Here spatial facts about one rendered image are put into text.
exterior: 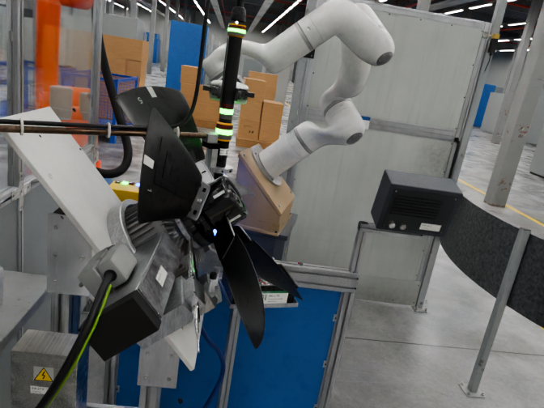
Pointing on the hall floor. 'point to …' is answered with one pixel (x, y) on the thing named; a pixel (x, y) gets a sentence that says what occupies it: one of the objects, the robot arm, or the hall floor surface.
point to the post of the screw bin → (229, 357)
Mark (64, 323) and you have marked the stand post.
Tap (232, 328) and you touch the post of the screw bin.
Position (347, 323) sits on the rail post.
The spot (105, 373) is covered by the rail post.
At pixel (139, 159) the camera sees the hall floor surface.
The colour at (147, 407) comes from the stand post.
